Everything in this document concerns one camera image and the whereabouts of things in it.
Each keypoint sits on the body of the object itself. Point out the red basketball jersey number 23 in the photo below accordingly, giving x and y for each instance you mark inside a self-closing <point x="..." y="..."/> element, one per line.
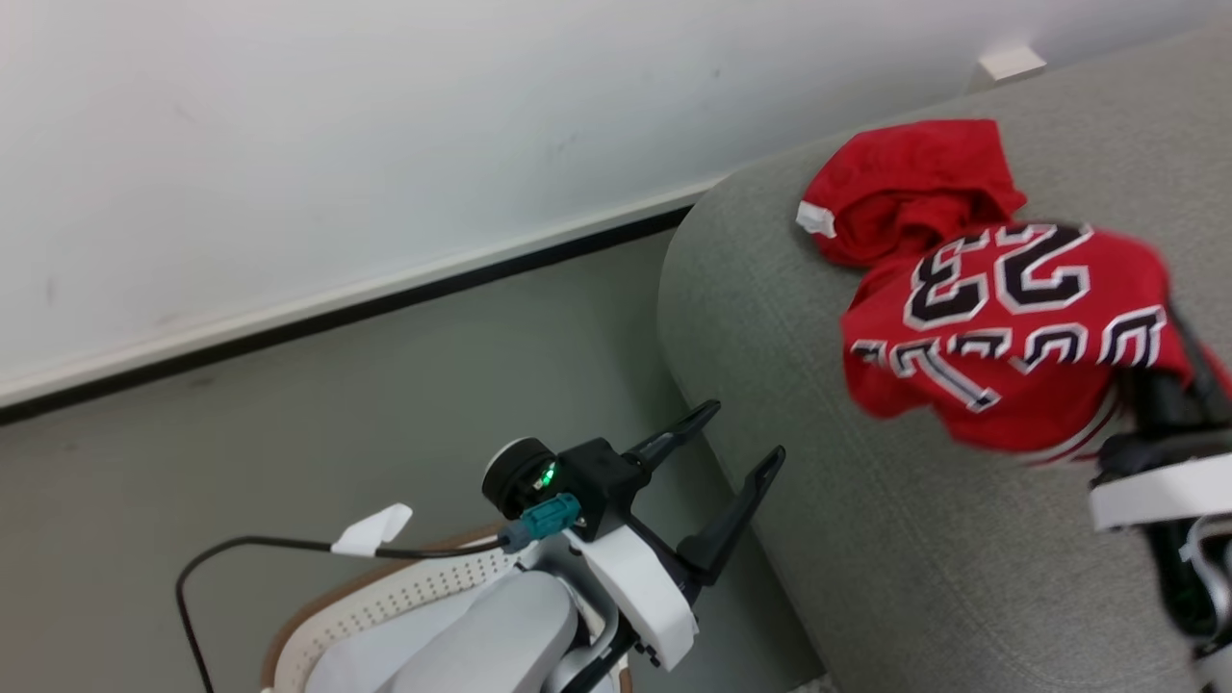
<point x="1011" y="385"/>

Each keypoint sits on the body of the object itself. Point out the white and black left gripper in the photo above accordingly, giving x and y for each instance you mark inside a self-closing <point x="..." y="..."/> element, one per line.
<point x="640" y="597"/>

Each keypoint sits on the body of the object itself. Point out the grey fabric sofa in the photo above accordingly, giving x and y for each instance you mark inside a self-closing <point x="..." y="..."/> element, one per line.
<point x="866" y="558"/>

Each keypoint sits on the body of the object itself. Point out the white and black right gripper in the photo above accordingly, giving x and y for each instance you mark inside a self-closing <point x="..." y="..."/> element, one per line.
<point x="1155" y="496"/>

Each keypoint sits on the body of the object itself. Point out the white wall box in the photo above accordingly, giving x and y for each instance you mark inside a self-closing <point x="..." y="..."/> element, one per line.
<point x="1011" y="65"/>

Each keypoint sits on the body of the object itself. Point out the white perforated basket tan rim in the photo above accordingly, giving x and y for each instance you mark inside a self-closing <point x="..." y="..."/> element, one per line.
<point x="404" y="597"/>

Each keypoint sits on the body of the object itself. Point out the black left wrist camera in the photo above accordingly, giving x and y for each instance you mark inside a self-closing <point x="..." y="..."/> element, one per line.
<point x="597" y="472"/>

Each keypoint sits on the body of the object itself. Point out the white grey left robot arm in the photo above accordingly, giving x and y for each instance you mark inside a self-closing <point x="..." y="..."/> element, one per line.
<point x="481" y="635"/>

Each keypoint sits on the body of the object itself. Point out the white and black baseboard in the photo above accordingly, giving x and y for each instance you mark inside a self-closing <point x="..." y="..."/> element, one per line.
<point x="289" y="313"/>

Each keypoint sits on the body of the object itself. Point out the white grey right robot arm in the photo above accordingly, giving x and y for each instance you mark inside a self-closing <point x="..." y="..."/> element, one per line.
<point x="1189" y="597"/>

